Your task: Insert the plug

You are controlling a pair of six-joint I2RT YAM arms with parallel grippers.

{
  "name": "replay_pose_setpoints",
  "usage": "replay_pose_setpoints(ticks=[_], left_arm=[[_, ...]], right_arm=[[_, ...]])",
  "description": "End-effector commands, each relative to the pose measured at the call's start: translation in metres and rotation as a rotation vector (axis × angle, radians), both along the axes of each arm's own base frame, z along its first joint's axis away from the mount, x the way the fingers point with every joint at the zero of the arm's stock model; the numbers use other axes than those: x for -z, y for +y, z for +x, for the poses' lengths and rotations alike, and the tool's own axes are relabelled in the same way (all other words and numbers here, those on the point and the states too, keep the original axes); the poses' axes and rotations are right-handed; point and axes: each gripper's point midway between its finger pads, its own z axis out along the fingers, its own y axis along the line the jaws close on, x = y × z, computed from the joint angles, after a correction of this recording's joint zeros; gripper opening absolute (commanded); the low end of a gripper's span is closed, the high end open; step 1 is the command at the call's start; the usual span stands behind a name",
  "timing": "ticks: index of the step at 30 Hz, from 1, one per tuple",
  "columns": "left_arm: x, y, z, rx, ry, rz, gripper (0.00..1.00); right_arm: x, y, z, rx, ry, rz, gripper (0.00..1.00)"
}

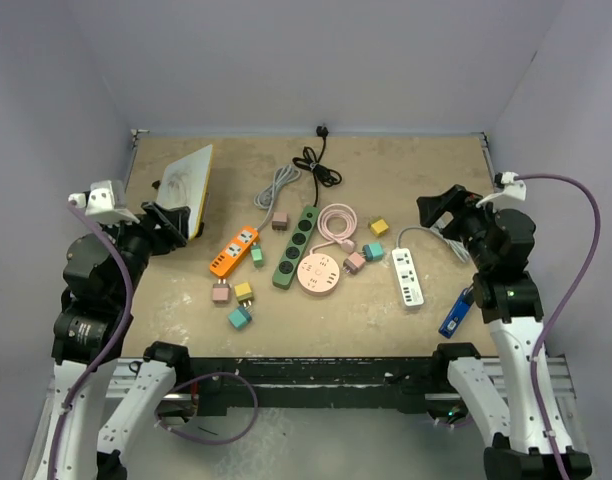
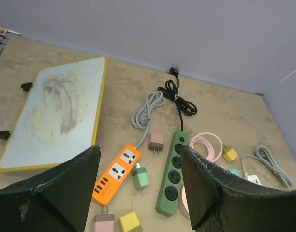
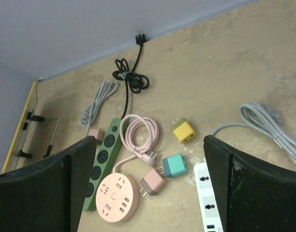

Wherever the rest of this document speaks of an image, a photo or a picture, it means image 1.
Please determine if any grey white strip cable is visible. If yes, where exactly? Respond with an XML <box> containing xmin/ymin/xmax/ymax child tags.
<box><xmin>395</xmin><ymin>224</ymin><xmax>473</xmax><ymax>264</ymax></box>

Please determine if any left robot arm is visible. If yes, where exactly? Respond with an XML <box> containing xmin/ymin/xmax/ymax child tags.
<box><xmin>35</xmin><ymin>200</ymin><xmax>192</xmax><ymax>479</ymax></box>

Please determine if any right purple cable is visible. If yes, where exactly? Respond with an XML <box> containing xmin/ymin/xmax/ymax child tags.
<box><xmin>433</xmin><ymin>172</ymin><xmax>602</xmax><ymax>480</ymax></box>

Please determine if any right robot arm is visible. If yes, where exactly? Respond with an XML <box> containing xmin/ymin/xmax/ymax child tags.
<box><xmin>417</xmin><ymin>185</ymin><xmax>592</xmax><ymax>479</ymax></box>

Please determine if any black base frame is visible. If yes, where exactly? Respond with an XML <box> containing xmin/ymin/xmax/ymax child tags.
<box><xmin>182</xmin><ymin>357</ymin><xmax>459</xmax><ymax>416</ymax></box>

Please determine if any teal charger front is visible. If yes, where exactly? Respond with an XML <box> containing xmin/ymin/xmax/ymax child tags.
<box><xmin>227</xmin><ymin>305</ymin><xmax>252</xmax><ymax>330</ymax></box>

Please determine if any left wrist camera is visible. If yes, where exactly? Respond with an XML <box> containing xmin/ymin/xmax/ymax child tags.
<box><xmin>68</xmin><ymin>180</ymin><xmax>139</xmax><ymax>225</ymax></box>

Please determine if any pink power cable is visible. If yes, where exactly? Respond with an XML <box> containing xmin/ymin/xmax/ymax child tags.
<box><xmin>308</xmin><ymin>202</ymin><xmax>360</xmax><ymax>255</ymax></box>

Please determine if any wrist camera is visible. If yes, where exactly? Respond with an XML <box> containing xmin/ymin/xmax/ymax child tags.
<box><xmin>476</xmin><ymin>171</ymin><xmax>527</xmax><ymax>211</ymax></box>
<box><xmin>68</xmin><ymin>180</ymin><xmax>139</xmax><ymax>225</ymax></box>

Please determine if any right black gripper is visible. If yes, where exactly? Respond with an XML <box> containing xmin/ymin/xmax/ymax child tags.
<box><xmin>417</xmin><ymin>184</ymin><xmax>507</xmax><ymax>271</ymax></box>

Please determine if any white yellow drawing board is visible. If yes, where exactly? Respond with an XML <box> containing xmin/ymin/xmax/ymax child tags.
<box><xmin>155</xmin><ymin>145</ymin><xmax>213</xmax><ymax>240</ymax></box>

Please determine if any yellow usb charger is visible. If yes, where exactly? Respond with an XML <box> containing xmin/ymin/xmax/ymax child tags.
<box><xmin>368</xmin><ymin>216</ymin><xmax>390</xmax><ymax>237</ymax></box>

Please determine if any white power strip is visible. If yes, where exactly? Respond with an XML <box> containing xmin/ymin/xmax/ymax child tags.
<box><xmin>391</xmin><ymin>247</ymin><xmax>424</xmax><ymax>309</ymax></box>

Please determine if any black power cable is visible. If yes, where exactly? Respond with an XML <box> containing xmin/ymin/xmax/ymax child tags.
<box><xmin>291</xmin><ymin>124</ymin><xmax>343</xmax><ymax>207</ymax></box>

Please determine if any blue box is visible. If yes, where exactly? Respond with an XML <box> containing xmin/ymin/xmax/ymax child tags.
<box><xmin>438</xmin><ymin>287</ymin><xmax>474</xmax><ymax>339</ymax></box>

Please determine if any green power strip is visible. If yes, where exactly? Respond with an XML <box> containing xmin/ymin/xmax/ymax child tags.
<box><xmin>272</xmin><ymin>206</ymin><xmax>320</xmax><ymax>290</ymax></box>

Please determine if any aluminium rail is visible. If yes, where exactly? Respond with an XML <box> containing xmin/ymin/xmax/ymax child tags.
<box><xmin>45</xmin><ymin>354</ymin><xmax>580</xmax><ymax>401</ymax></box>

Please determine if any yellow charger front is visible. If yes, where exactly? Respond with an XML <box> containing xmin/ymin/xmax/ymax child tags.
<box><xmin>234</xmin><ymin>282</ymin><xmax>254</xmax><ymax>306</ymax></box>

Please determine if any grey power cable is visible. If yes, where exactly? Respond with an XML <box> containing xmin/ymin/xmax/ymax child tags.
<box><xmin>254</xmin><ymin>164</ymin><xmax>301</xmax><ymax>229</ymax></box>

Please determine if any pink charger near round strip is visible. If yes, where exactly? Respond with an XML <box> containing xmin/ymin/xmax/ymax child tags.
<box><xmin>343</xmin><ymin>252</ymin><xmax>366</xmax><ymax>275</ymax></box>

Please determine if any orange power strip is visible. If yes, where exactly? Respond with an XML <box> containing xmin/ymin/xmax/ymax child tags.
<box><xmin>209</xmin><ymin>226</ymin><xmax>259</xmax><ymax>279</ymax></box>

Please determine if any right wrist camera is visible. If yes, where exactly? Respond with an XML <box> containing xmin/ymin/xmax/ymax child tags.
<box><xmin>476</xmin><ymin>171</ymin><xmax>527</xmax><ymax>211</ymax></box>

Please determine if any pink charger front left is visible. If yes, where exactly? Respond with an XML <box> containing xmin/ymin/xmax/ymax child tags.
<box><xmin>211</xmin><ymin>279</ymin><xmax>231</xmax><ymax>305</ymax></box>

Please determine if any pink round power strip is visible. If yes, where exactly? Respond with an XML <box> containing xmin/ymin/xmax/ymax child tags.
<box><xmin>297</xmin><ymin>253</ymin><xmax>340</xmax><ymax>297</ymax></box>

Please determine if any teal usb charger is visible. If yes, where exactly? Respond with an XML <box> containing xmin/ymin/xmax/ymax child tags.
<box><xmin>362</xmin><ymin>242</ymin><xmax>384</xmax><ymax>262</ymax></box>

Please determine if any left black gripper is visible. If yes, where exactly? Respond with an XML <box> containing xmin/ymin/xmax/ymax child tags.
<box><xmin>101</xmin><ymin>200</ymin><xmax>189</xmax><ymax>304</ymax></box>

